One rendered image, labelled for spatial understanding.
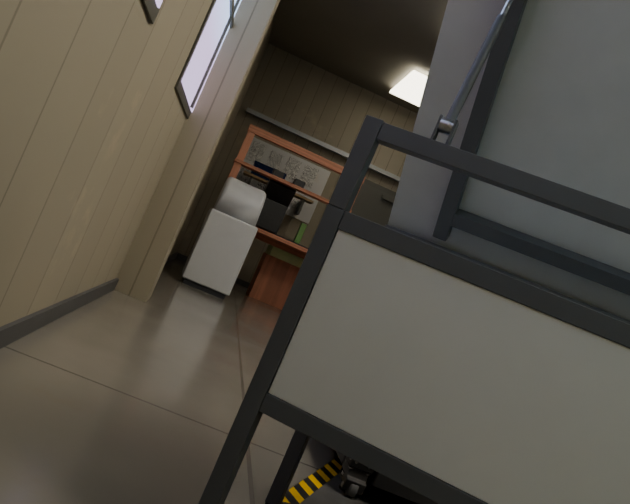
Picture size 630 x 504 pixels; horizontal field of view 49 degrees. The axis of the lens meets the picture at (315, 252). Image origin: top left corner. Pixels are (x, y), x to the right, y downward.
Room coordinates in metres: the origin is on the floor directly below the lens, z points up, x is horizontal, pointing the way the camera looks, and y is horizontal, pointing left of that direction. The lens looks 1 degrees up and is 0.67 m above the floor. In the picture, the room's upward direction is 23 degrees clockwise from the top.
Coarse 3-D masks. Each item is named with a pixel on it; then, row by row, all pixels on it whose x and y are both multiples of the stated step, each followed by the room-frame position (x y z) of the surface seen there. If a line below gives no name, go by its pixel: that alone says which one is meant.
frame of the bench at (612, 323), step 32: (320, 224) 1.39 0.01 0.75; (352, 224) 1.37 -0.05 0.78; (320, 256) 1.38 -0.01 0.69; (416, 256) 1.33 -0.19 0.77; (448, 256) 1.31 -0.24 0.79; (512, 288) 1.28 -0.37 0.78; (288, 320) 1.39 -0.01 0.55; (576, 320) 1.24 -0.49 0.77; (608, 320) 1.23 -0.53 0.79; (256, 384) 1.39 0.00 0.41; (256, 416) 1.38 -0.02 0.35; (288, 416) 1.36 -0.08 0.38; (224, 448) 1.39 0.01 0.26; (288, 448) 1.93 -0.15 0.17; (352, 448) 1.32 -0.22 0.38; (224, 480) 1.38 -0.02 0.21; (288, 480) 1.92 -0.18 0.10; (416, 480) 1.28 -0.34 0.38
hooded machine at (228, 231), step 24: (240, 192) 6.96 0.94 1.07; (264, 192) 7.13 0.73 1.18; (216, 216) 6.85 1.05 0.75; (240, 216) 6.93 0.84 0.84; (216, 240) 6.87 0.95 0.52; (240, 240) 6.91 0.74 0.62; (192, 264) 6.84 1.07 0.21; (216, 264) 6.89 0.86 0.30; (240, 264) 6.93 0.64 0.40; (216, 288) 6.91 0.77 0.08
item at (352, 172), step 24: (456, 120) 1.35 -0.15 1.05; (360, 144) 1.39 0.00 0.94; (384, 144) 1.40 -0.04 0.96; (408, 144) 1.36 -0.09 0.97; (432, 144) 1.35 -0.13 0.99; (360, 168) 1.38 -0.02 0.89; (456, 168) 1.34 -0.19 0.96; (480, 168) 1.32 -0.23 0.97; (504, 168) 1.31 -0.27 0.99; (336, 192) 1.39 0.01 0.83; (528, 192) 1.29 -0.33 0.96; (552, 192) 1.28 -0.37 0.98; (576, 192) 1.27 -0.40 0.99; (600, 216) 1.25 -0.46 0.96; (624, 216) 1.24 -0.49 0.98
